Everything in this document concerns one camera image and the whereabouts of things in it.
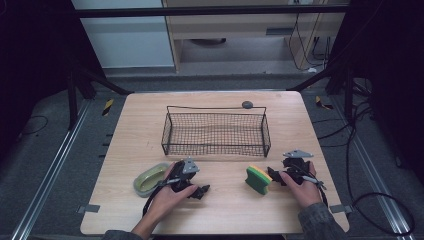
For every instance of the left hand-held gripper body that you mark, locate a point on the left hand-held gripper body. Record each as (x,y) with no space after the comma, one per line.
(181,173)

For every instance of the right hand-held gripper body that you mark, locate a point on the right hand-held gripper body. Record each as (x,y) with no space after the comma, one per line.
(296,166)

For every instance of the yellow and green sponge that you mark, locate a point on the yellow and green sponge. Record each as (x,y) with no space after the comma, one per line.
(257,181)

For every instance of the green soap dish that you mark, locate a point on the green soap dish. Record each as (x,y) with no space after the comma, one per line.
(150,180)

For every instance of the person's right hand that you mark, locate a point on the person's right hand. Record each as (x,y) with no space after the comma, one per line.
(306,193)

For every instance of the person's left hand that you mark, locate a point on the person's left hand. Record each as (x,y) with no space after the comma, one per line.
(166,201)

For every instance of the grey tape piece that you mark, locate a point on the grey tape piece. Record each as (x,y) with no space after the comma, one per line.
(88,208)
(341,209)

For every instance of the yellow and black floor tape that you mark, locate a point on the yellow and black floor tape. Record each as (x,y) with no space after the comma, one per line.
(107,107)
(322,104)

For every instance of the grey round table grommet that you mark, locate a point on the grey round table grommet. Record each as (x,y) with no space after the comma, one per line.
(247,105)

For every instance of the black metal stand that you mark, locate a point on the black metal stand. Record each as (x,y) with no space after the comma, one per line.
(71,100)
(348,93)

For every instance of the white plug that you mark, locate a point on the white plug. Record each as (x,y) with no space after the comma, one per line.
(312,70)

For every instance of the white cabinet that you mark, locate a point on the white cabinet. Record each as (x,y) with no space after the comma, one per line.
(126,40)

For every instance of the metal floor rail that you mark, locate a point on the metal floor rail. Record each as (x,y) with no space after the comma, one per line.
(50,170)
(376,173)

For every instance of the black horizontal frame bar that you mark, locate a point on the black horizontal frame bar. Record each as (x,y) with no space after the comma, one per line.
(200,11)

